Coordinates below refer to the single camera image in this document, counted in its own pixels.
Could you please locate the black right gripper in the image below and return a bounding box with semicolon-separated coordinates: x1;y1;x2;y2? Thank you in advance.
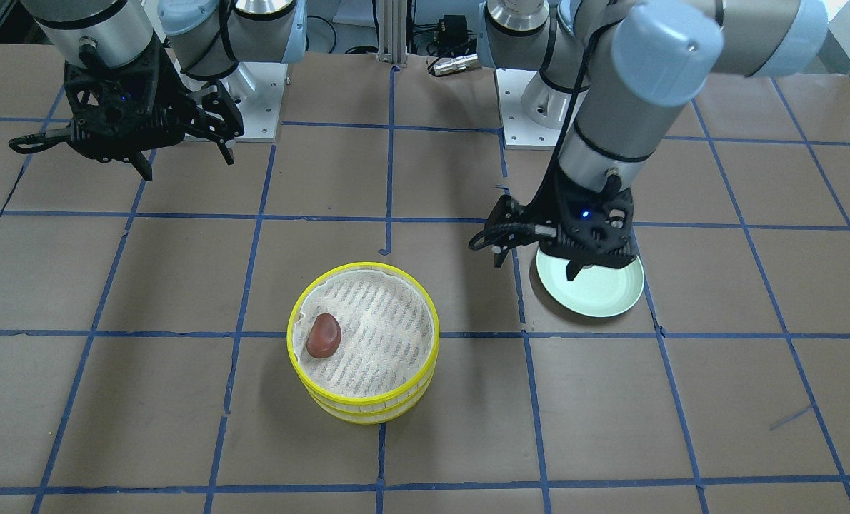
61;36;244;182

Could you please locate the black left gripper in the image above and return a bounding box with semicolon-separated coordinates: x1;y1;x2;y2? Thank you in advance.
468;167;638;282

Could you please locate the white top steamer cloth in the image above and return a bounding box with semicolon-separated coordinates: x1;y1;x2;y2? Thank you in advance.
291;267;434;399

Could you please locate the brown bun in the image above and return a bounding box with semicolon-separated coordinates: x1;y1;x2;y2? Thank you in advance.
305;313;342;359

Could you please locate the yellow top steamer layer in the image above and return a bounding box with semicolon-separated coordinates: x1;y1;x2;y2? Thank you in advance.
287;261;439;424

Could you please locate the yellow steamer layer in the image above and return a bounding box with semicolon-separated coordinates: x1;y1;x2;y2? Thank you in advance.
306;371;434;424
287;261;439;424

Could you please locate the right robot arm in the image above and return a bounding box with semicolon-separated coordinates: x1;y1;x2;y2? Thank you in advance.
9;1;307;181

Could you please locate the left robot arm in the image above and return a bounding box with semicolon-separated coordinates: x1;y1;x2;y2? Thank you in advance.
469;1;828;280

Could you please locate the yellow bottom steamer layer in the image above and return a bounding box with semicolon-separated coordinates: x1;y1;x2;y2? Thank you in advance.
306;371;434;424

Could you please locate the light green plate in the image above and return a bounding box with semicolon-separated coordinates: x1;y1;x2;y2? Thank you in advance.
536;251;645;318

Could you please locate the silver cylindrical connector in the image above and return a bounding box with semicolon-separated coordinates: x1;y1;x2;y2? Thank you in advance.
427;54;483;77

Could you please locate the black power adapter box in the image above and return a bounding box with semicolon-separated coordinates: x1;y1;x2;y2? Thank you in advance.
436;14;469;51

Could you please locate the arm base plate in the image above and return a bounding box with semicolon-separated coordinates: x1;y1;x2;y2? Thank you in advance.
174;59;290;143
496;69;571;151

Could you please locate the aluminium frame post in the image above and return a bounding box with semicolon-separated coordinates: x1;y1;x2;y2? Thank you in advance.
375;1;409;68

